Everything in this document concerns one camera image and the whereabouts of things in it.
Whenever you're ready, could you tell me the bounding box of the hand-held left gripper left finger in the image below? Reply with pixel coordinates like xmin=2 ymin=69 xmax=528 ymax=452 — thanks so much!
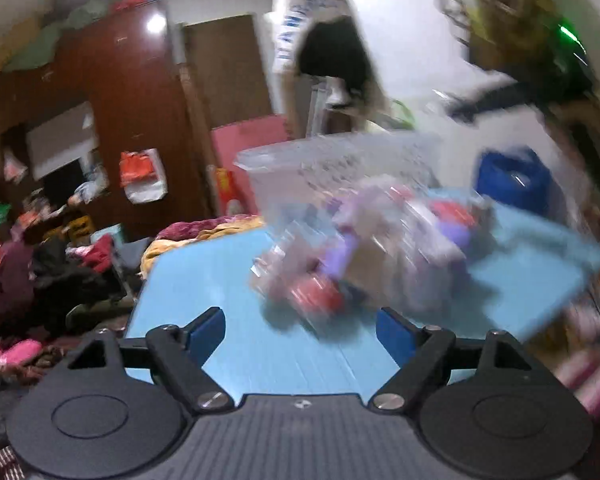
xmin=67 ymin=306 xmax=233 ymax=415

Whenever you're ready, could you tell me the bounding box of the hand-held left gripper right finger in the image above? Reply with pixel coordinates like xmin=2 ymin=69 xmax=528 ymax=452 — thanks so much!
xmin=370 ymin=306 xmax=531 ymax=414

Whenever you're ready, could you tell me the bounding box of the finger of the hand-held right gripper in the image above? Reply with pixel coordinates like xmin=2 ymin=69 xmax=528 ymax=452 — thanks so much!
xmin=442 ymin=81 xmax=548 ymax=124

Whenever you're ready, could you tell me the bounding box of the pile of tissue packets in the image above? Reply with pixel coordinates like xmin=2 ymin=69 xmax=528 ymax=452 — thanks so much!
xmin=250 ymin=175 xmax=496 ymax=328

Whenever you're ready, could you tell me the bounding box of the clear plastic basket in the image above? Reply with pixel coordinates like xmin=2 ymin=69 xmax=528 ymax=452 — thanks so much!
xmin=234 ymin=131 xmax=443 ymax=241

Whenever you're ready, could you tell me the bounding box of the blue printed bag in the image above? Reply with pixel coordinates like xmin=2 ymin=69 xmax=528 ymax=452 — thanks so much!
xmin=475 ymin=146 xmax=554 ymax=222

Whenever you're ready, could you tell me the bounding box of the green plastic bag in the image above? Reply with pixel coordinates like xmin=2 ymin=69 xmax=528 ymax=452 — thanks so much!
xmin=389 ymin=99 xmax=417 ymax=129

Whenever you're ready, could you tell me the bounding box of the yellow maroon blanket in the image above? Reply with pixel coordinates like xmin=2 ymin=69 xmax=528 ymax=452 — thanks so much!
xmin=140 ymin=213 xmax=267 ymax=277

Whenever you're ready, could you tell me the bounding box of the dark clothes pile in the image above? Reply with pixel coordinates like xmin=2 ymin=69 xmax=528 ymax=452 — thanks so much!
xmin=0 ymin=234 xmax=137 ymax=342

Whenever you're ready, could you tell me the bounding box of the black hanging garment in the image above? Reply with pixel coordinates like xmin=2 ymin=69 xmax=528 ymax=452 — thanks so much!
xmin=297 ymin=16 xmax=377 ymax=92

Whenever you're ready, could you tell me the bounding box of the orange plastic bag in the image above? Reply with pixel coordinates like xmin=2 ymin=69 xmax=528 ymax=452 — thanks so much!
xmin=118 ymin=148 xmax=169 ymax=205

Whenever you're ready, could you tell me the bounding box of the pink foam mat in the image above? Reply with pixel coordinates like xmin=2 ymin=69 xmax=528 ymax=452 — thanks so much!
xmin=211 ymin=114 xmax=297 ymax=217

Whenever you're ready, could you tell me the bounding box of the pink floral blanket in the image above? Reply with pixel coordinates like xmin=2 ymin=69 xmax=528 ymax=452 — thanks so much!
xmin=0 ymin=280 xmax=42 ymax=377

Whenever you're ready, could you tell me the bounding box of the black monitor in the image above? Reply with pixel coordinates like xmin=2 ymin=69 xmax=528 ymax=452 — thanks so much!
xmin=36 ymin=157 xmax=89 ymax=207

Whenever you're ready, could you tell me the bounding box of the brown wooden door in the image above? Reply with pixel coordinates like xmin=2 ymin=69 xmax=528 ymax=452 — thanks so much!
xmin=182 ymin=14 xmax=274 ymax=211

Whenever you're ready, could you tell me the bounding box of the brown wooden wardrobe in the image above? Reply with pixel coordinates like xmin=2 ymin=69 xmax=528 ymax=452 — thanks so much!
xmin=0 ymin=7 xmax=216 ymax=242

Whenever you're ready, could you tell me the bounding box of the green cloth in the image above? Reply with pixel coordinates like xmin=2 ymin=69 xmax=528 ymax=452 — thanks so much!
xmin=2 ymin=0 xmax=112 ymax=74

